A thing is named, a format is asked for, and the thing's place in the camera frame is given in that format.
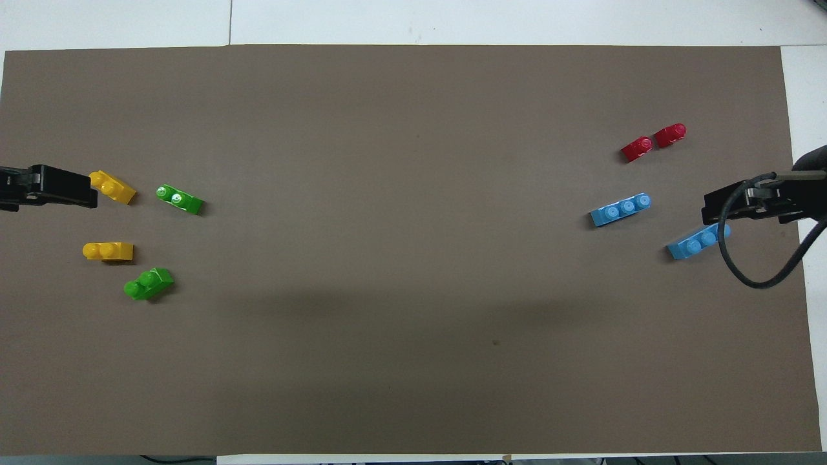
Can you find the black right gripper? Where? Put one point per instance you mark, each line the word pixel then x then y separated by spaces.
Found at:
pixel 801 197

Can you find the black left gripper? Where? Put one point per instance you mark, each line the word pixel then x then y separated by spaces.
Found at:
pixel 13 187

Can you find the green two-stud block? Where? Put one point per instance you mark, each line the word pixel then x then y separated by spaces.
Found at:
pixel 150 284
pixel 181 200

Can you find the blue three-stud block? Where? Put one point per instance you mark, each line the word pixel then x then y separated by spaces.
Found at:
pixel 620 210
pixel 691 245

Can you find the yellow two-stud block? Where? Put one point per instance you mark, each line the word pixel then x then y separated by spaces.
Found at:
pixel 106 250
pixel 113 188

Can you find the red one-stud block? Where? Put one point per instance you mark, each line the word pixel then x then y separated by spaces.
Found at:
pixel 636 149
pixel 669 136

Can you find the brown table mat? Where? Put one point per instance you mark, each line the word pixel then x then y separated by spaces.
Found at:
pixel 413 355

